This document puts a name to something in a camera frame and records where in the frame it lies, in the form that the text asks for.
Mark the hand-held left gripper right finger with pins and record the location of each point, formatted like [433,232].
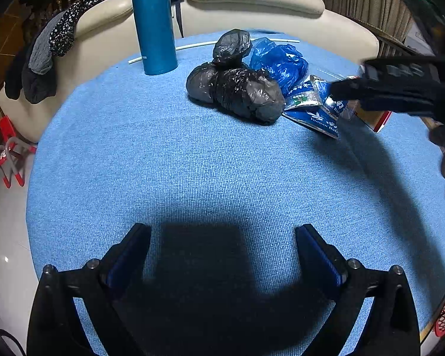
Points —
[320,257]

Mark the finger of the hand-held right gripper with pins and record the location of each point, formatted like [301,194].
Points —
[348,89]

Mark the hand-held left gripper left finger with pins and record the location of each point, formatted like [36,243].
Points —
[128,259]

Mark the small printed cardboard box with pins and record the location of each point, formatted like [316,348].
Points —
[378,118]

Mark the clear striped packet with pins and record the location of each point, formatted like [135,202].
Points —
[306,96]

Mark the blue white packet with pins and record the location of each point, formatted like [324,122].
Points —
[319,120]

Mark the blue plastic bag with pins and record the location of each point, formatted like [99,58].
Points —
[282,63]

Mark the crinkled black plastic bag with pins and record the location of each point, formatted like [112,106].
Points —
[252,92]

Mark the small round black plastic bag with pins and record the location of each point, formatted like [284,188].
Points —
[231,46]

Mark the wooden railing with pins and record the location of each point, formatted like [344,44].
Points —
[389,46]

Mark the thin white rod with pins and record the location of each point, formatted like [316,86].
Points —
[193,45]

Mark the red grey stool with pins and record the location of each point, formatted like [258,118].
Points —
[7,124]

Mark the black padded jacket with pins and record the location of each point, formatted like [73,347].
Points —
[39,85]

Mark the blue thermos bottle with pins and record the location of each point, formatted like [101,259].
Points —
[154,37]

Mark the grey knit garment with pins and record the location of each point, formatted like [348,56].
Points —
[40,55]

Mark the clothes draped on sofa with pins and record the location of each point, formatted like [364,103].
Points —
[65,2]

